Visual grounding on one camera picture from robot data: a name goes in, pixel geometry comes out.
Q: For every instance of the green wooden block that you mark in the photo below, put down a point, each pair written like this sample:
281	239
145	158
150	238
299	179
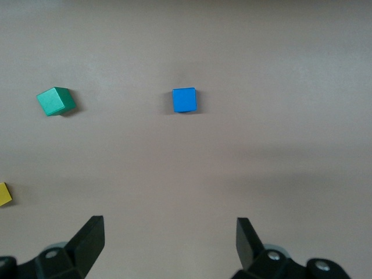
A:
55	101

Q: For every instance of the yellow wooden block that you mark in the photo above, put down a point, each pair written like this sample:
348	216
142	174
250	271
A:
4	194

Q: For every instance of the blue wooden block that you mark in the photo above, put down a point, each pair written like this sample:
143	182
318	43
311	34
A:
184	100

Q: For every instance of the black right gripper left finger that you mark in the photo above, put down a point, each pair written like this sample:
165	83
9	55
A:
78	253

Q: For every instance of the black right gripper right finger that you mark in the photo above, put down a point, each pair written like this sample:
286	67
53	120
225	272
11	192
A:
261	261

